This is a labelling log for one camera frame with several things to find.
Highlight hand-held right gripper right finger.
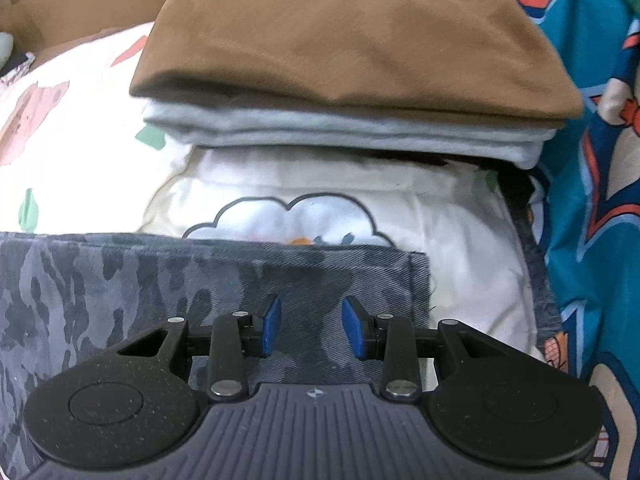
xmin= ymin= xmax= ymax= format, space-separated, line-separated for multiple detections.
xmin=340 ymin=296 xmax=506 ymax=403

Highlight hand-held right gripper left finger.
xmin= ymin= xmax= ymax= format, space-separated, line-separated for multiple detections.
xmin=117 ymin=294 xmax=283 ymax=403

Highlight grey camouflage pants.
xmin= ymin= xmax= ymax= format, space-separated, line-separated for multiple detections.
xmin=0 ymin=230 xmax=433 ymax=480

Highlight black folded garment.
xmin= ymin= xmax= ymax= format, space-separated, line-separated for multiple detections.
xmin=190 ymin=142 xmax=501 ymax=171

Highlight white folded garment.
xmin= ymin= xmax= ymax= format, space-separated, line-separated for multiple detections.
xmin=142 ymin=97 xmax=558 ymax=171

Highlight cream bear print blanket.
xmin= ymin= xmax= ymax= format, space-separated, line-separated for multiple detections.
xmin=0 ymin=22 xmax=546 ymax=361

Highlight teal cartoon print blanket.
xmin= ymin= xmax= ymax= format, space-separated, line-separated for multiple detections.
xmin=485 ymin=0 xmax=640 ymax=480

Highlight brown folded garment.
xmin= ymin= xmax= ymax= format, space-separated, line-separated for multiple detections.
xmin=129 ymin=0 xmax=586 ymax=131

